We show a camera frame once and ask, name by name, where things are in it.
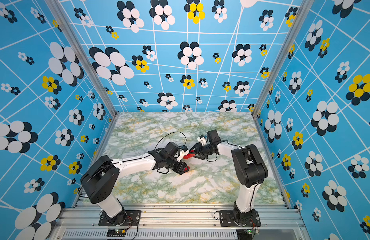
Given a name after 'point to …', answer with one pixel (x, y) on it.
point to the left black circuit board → (116, 232)
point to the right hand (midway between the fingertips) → (192, 153)
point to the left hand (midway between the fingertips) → (187, 166)
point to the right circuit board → (254, 232)
